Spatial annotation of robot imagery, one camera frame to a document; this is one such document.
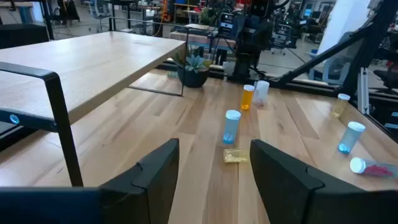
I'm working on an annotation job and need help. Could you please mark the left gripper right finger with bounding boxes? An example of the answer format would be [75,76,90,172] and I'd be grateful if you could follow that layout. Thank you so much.
[250,139,389,224]

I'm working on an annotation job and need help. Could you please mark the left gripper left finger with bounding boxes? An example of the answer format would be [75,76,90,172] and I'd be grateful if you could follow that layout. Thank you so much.
[99,138,180,224]

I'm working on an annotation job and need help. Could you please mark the yellow pill vial white cap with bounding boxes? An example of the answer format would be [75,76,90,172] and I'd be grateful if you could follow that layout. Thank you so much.
[331,93,351,119]
[223,148,251,164]

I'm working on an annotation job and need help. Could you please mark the blue pill vial white cap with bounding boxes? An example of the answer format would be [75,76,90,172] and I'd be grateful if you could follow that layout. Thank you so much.
[222,110,242,146]
[338,121,367,155]

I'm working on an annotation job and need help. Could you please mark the blue vial with red pills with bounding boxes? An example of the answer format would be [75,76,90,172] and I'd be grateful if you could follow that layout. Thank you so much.
[349,157,398,179]

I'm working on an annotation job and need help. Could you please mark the orange pill vial white cap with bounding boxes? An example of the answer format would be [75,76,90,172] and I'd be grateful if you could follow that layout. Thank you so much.
[240,84,256,111]

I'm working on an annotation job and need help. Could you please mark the clear bottle with pink pills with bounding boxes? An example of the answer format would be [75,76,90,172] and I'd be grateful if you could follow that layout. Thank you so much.
[252,80,271,108]

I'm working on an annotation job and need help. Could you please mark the wooden shelf black metal legs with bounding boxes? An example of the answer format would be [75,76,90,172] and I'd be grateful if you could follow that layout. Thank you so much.
[0,17,190,187]

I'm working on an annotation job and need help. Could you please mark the succulent plant black pot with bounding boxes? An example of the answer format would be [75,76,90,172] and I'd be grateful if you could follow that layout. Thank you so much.
[172,46,212,88]

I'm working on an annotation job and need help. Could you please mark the grey office chair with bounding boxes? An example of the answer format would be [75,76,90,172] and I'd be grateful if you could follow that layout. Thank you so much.
[88,0,108,32]
[307,30,364,85]

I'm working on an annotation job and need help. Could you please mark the black office chair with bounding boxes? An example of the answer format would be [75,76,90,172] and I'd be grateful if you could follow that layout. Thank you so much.
[271,23,293,50]

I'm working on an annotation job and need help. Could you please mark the wooden workbench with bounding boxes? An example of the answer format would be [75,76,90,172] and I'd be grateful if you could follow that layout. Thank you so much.
[169,23,237,50]

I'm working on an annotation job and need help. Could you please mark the black equipment box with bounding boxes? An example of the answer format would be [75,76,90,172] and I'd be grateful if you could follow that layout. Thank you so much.
[218,12,236,37]

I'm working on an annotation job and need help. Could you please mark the black side table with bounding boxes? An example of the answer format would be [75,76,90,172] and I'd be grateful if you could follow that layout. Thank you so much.
[0,23,50,49]

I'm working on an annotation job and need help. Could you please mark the silver aluminium bracket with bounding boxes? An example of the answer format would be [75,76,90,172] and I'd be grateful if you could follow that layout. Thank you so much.
[356,67,371,114]

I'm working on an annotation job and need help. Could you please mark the orange hanging cable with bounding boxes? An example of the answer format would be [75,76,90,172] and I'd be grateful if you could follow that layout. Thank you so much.
[154,0,169,37]

